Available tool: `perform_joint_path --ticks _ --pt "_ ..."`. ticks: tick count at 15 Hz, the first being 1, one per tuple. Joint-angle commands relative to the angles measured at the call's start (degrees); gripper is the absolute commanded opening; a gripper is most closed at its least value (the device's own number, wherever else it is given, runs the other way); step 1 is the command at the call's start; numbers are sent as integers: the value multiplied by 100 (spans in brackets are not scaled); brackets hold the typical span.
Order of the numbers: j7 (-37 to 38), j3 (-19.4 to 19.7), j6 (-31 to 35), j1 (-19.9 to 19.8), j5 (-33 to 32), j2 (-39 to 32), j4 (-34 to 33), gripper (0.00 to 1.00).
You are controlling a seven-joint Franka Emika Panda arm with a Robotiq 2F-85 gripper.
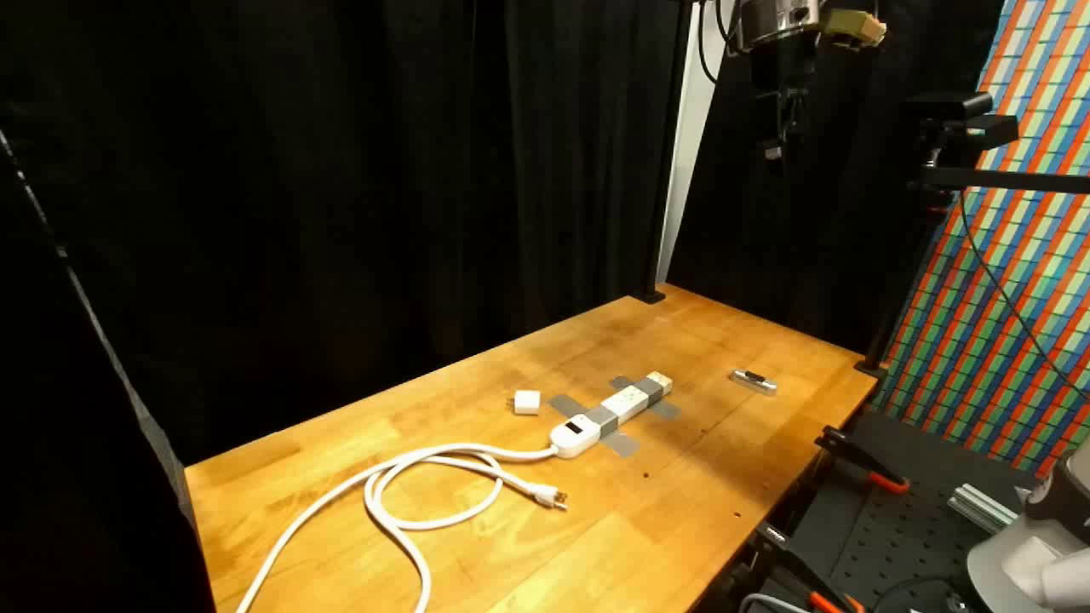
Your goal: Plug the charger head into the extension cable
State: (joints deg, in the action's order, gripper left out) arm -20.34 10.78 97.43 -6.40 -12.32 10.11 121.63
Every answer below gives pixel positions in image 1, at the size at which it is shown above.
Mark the small silver metal object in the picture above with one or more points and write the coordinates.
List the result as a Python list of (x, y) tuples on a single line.
[(743, 376)]

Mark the grey tape strip near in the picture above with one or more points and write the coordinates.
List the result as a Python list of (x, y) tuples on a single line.
[(583, 426)]

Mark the black curtain backdrop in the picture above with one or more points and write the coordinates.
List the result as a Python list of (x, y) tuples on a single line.
[(229, 216)]

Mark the orange black clamp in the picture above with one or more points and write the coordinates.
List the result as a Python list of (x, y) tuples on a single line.
[(831, 442)]

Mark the grey tape strip far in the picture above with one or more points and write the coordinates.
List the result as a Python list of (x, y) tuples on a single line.
[(630, 400)]

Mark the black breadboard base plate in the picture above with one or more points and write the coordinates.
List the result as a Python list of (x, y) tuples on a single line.
[(895, 552)]

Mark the grey tape strip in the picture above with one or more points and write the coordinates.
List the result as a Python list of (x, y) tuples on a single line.
[(583, 426), (630, 400)]

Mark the white charger head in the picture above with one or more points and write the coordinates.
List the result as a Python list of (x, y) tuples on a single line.
[(527, 403)]

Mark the black camera on mount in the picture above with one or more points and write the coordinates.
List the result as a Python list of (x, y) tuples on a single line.
[(956, 131)]

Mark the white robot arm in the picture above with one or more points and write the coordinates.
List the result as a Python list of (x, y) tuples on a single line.
[(1040, 563)]

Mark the grey metal pole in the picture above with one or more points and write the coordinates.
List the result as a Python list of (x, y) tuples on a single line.
[(691, 123)]

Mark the colourful checkered board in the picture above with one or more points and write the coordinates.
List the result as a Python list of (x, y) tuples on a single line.
[(994, 348)]

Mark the white power strip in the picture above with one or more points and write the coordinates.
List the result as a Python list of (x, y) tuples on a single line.
[(606, 422)]

